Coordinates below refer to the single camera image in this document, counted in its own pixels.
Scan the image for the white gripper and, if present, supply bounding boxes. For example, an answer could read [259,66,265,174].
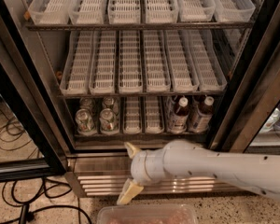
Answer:
[117,142,168,205]

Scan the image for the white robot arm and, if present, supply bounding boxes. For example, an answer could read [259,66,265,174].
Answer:
[117,140,280,205]

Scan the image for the bottom shelf empty tray right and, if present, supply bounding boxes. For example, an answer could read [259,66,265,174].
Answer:
[144,96,164,133]

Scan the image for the open fridge door left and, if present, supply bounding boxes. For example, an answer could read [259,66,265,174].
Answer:
[0,7,67,182]

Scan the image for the stainless steel fridge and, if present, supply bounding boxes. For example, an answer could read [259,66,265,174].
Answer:
[0,0,280,197]

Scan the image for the clear plastic container on floor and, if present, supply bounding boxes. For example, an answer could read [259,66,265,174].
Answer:
[96,204,199,224]

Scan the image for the left tea bottle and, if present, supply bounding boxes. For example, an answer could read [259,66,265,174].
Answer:
[167,96,189,133]

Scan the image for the tea bottle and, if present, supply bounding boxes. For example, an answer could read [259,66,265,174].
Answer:
[167,96,189,133]
[189,95,215,133]

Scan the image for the right tea bottle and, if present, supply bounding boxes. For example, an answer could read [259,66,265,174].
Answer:
[189,95,215,133]

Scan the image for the black floor cables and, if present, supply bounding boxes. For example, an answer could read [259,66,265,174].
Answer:
[0,115,93,224]

